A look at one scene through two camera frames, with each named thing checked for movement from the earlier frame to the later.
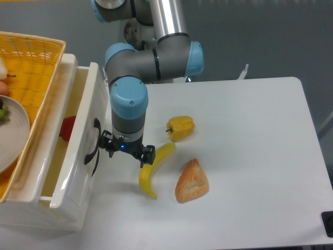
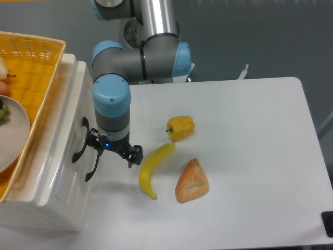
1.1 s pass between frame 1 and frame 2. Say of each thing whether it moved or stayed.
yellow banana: stayed
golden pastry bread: stayed
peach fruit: stayed
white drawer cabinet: stayed
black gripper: moved
